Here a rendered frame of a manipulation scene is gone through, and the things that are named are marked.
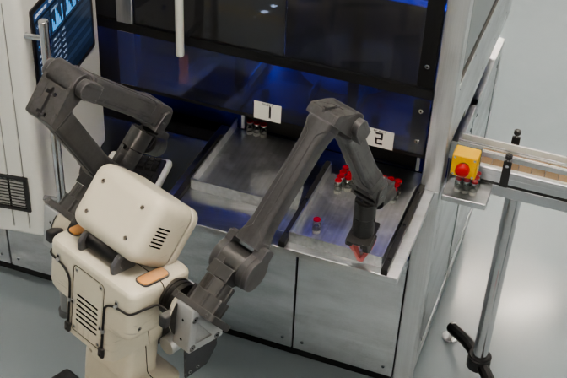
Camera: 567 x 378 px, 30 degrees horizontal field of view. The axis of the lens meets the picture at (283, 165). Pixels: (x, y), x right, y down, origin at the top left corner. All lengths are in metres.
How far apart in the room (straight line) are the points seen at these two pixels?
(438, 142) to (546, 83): 2.51
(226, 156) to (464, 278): 1.35
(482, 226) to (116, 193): 2.44
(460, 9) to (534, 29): 3.18
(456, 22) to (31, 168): 1.17
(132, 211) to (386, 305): 1.39
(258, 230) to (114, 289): 0.32
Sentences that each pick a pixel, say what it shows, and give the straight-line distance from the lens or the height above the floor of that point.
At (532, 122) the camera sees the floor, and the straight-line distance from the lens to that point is 5.12.
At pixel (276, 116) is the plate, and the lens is 3.10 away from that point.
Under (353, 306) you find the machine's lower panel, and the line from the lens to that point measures 3.44.
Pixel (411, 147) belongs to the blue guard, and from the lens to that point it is 3.01.
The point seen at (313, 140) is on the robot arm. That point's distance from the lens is 2.19.
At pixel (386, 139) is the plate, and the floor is 1.02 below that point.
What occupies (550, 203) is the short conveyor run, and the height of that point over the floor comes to 0.86.
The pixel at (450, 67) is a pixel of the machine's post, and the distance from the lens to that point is 2.85.
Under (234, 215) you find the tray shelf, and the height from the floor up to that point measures 0.88.
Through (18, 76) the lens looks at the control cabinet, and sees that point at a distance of 2.72.
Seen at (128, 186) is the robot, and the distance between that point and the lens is 2.20.
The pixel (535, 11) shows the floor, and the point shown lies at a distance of 6.13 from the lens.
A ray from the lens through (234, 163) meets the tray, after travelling 3.12.
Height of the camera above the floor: 2.71
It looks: 36 degrees down
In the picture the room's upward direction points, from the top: 3 degrees clockwise
